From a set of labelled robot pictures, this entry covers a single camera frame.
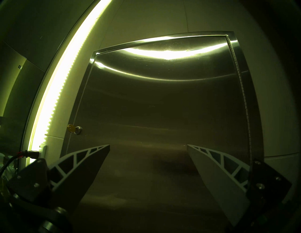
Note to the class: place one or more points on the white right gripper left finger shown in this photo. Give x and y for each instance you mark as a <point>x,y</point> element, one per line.
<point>70,178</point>

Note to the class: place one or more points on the stainless steel dispenser cabinet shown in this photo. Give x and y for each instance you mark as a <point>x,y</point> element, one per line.
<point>254,105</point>

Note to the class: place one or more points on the brass key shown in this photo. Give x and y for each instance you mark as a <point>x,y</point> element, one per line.
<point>70,128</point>

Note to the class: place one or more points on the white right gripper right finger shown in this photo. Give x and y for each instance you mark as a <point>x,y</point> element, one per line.
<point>218,183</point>

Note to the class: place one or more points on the vertical wall light strip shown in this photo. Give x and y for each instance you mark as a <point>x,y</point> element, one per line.
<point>61,77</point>

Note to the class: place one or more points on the chrome lock cylinder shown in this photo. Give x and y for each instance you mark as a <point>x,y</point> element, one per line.
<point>78,130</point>

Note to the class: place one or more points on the stainless steel dispenser door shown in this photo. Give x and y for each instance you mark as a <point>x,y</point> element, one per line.
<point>152,105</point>

